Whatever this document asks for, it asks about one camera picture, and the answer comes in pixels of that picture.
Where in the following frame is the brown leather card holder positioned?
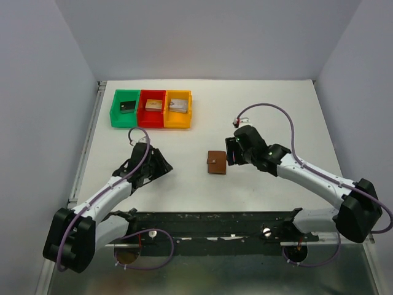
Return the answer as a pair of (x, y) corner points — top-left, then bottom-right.
(207, 151), (227, 175)

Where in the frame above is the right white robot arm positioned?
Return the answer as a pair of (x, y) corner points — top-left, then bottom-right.
(225, 125), (382, 243)

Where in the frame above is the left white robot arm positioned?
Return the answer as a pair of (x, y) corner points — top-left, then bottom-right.
(43, 143), (173, 273)

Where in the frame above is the black card stack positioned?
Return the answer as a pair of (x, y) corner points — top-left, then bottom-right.
(120, 100), (136, 114)

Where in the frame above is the gold card stack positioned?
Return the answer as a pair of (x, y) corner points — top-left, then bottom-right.
(145, 99), (162, 112)

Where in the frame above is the silver card stack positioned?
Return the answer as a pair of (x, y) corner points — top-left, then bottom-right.
(169, 99), (188, 114)

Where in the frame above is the red plastic bin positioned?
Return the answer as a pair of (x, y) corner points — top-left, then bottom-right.
(137, 89), (166, 128)

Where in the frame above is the green plastic bin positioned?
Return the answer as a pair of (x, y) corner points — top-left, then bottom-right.
(110, 89), (141, 128)

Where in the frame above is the orange plastic bin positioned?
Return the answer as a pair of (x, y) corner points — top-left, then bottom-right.
(163, 90), (192, 129)

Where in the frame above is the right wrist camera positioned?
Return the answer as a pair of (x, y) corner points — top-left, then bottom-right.
(232, 117), (253, 128)

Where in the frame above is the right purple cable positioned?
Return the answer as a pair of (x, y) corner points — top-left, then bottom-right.
(235, 103), (393, 267)

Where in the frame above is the purple cable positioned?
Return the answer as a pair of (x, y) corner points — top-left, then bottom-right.
(56, 127), (176, 273)
(235, 103), (393, 267)

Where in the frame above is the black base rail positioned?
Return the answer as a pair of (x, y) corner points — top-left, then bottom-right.
(114, 210), (319, 256)

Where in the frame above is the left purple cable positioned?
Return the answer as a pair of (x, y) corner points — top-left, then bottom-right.
(56, 127), (176, 273)

